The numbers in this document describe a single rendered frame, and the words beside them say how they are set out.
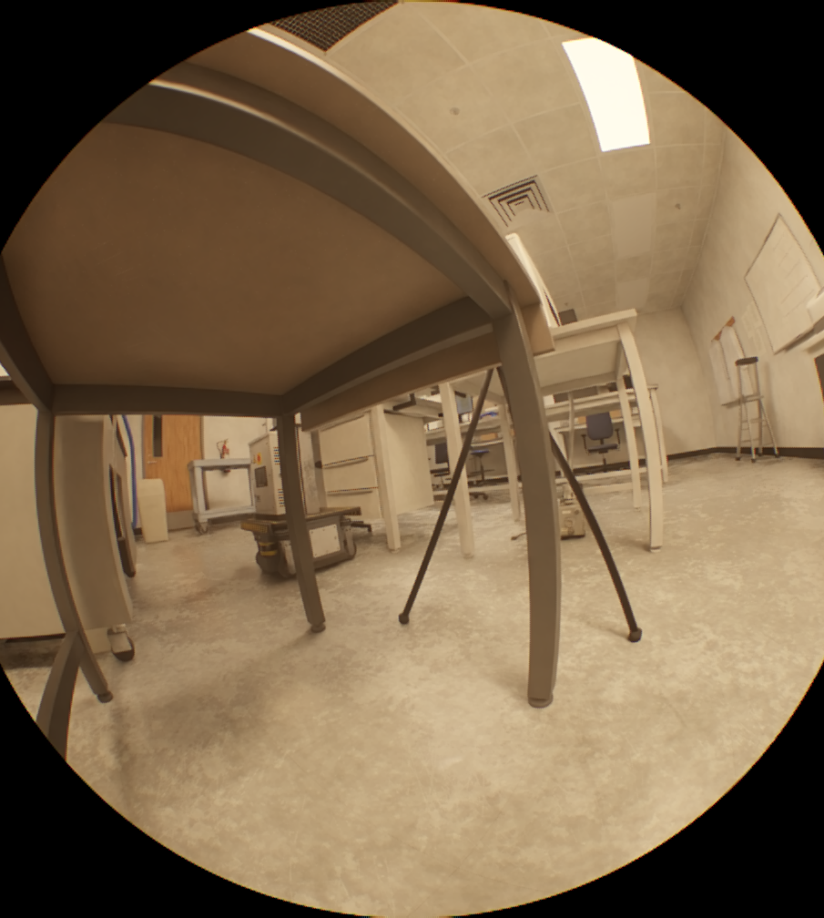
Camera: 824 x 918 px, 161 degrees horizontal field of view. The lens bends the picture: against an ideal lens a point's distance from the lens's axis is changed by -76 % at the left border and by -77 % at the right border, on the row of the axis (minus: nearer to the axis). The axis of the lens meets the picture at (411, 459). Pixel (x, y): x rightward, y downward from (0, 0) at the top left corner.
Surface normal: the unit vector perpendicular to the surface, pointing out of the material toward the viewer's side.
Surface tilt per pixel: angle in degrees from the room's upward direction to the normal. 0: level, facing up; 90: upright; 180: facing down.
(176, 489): 90
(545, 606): 90
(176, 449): 90
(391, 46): 180
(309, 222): 180
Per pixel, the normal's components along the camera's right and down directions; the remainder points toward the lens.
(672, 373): -0.61, 0.04
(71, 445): 0.78, -0.14
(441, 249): 0.13, 0.99
